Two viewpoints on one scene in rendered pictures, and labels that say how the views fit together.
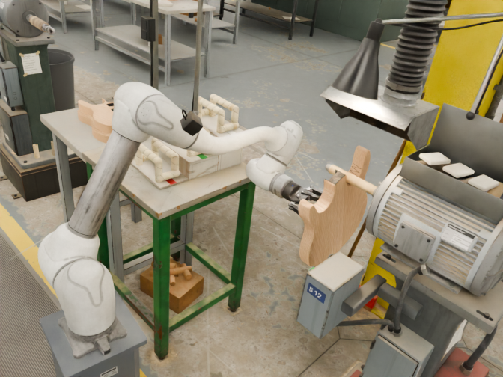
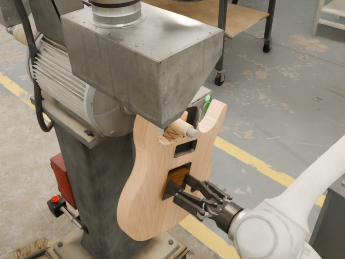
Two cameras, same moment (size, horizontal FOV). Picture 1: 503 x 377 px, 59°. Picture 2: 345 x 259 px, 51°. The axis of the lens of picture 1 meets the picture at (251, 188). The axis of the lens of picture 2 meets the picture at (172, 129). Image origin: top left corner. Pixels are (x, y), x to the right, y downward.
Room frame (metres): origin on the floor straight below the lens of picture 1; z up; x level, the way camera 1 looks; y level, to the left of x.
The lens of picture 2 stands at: (2.05, -0.26, 1.81)
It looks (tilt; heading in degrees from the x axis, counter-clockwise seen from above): 39 degrees down; 184
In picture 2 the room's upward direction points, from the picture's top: 1 degrees counter-clockwise
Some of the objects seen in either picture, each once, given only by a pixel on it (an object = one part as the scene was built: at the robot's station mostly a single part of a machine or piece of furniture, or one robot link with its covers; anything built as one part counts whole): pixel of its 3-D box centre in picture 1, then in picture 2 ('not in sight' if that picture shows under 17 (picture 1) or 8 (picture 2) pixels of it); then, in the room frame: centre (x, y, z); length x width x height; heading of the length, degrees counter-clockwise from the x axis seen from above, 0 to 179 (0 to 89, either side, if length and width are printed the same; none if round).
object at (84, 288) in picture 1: (87, 292); not in sight; (1.03, 0.49, 0.87); 0.18 x 0.16 x 0.22; 43
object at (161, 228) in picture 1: (161, 293); not in sight; (1.46, 0.35, 0.45); 0.05 x 0.05 x 0.90; 49
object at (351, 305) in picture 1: (364, 294); not in sight; (1.01, -0.38, 1.02); 0.19 x 0.04 x 0.04; 139
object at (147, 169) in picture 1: (158, 170); not in sight; (1.73, 0.43, 0.94); 0.27 x 0.15 x 0.01; 46
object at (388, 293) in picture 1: (400, 301); not in sight; (1.00, -0.49, 1.02); 0.13 x 0.04 x 0.04; 49
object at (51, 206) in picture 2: not in sight; (68, 217); (1.03, -0.82, 0.46); 0.25 x 0.07 x 0.08; 49
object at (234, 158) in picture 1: (213, 140); not in sight; (1.95, 0.21, 1.02); 0.27 x 0.15 x 0.17; 46
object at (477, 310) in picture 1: (446, 273); (87, 105); (1.05, -0.62, 1.11); 0.36 x 0.24 x 0.04; 49
